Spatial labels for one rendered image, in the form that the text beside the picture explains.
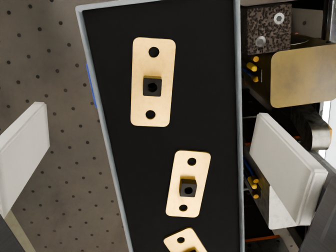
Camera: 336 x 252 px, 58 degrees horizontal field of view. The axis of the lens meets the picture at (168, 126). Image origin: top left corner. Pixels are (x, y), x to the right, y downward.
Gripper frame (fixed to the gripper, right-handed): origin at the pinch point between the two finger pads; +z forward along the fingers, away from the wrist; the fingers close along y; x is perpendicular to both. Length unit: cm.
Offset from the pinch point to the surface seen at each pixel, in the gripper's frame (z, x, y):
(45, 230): 57, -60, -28
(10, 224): 128, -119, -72
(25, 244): 127, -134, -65
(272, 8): 17.5, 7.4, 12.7
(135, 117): 11.2, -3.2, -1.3
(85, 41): 11.0, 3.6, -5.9
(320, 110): 27.2, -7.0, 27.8
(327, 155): 27.3, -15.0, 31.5
